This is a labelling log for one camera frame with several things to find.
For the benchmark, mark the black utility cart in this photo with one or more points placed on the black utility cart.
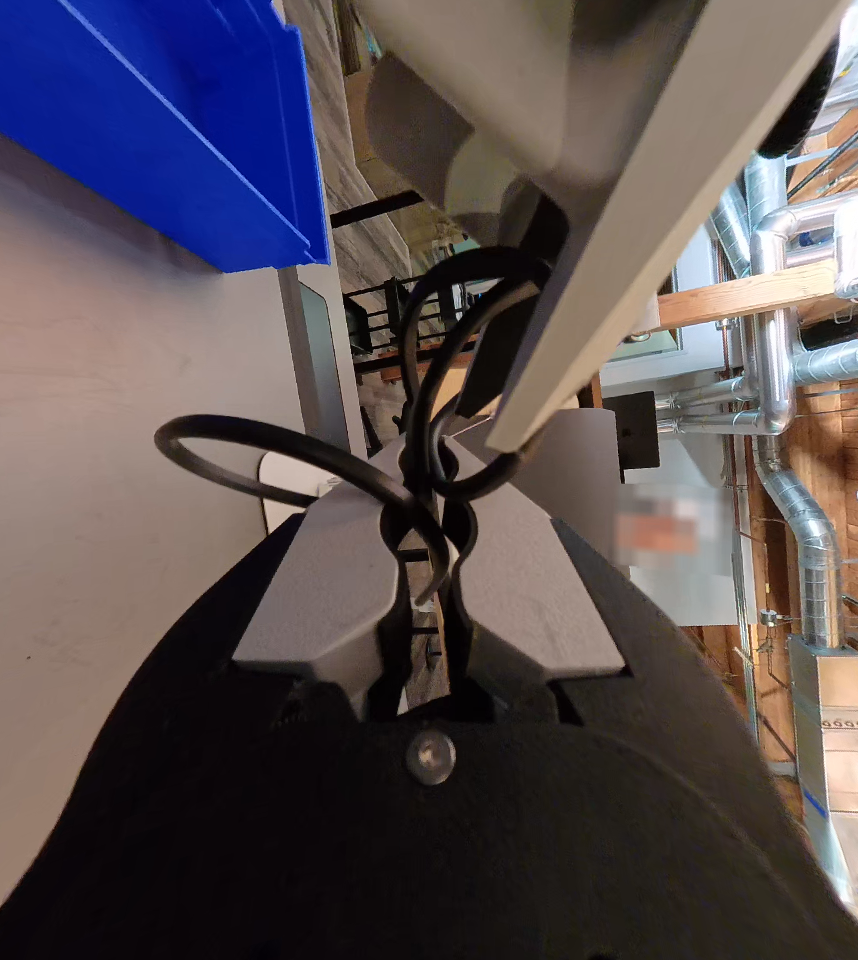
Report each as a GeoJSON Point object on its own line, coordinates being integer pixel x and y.
{"type": "Point", "coordinates": [384, 323]}

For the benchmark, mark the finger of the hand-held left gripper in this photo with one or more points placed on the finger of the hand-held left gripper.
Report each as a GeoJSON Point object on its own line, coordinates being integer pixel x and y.
{"type": "Point", "coordinates": [669, 195]}
{"type": "Point", "coordinates": [489, 75]}

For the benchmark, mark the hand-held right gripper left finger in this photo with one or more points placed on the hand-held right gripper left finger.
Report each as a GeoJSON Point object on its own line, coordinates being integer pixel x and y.
{"type": "Point", "coordinates": [317, 600]}

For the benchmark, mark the wooden standing desk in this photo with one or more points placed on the wooden standing desk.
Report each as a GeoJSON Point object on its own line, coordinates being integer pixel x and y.
{"type": "Point", "coordinates": [699, 300]}

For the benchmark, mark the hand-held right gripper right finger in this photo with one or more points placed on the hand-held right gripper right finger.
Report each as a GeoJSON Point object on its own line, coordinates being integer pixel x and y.
{"type": "Point", "coordinates": [541, 600]}

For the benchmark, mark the white board stand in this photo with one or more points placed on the white board stand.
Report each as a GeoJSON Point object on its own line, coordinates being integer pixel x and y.
{"type": "Point", "coordinates": [309, 480]}

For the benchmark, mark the blue plastic bin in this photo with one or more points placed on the blue plastic bin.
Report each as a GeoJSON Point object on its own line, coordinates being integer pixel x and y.
{"type": "Point", "coordinates": [144, 105]}

